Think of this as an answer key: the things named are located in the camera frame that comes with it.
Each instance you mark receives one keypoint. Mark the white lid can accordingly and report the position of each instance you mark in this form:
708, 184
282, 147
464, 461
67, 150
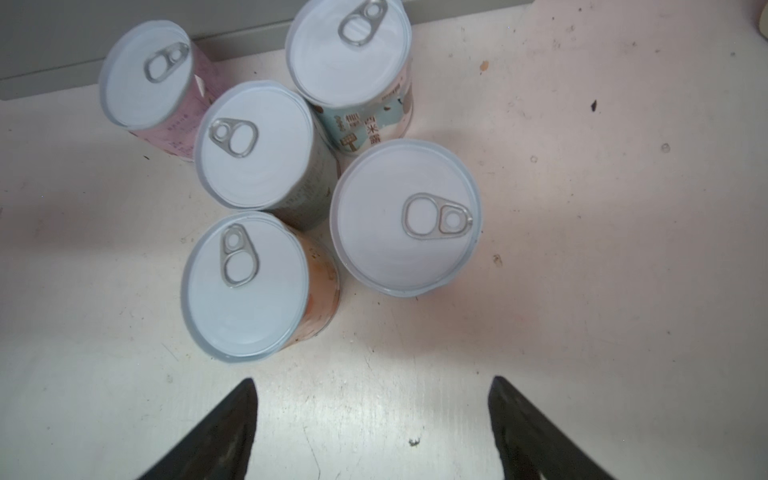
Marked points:
259, 147
351, 61

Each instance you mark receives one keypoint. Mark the back left pink can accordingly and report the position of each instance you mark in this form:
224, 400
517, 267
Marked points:
157, 84

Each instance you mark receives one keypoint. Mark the yellow label can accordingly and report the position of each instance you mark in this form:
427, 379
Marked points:
406, 216

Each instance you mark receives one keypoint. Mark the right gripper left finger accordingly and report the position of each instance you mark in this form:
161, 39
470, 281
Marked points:
220, 445

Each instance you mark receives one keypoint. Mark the center white lid can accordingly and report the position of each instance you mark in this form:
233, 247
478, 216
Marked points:
259, 147

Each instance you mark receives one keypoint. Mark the back right white lid can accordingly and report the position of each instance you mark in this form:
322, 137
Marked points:
351, 61

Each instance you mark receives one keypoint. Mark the grey stapler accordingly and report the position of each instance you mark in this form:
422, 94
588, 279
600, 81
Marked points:
763, 22

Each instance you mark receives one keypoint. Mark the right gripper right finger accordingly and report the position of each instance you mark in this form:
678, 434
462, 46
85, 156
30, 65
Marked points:
530, 446

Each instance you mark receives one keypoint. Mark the grey metal cabinet box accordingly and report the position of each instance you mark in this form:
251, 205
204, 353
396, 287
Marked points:
56, 45

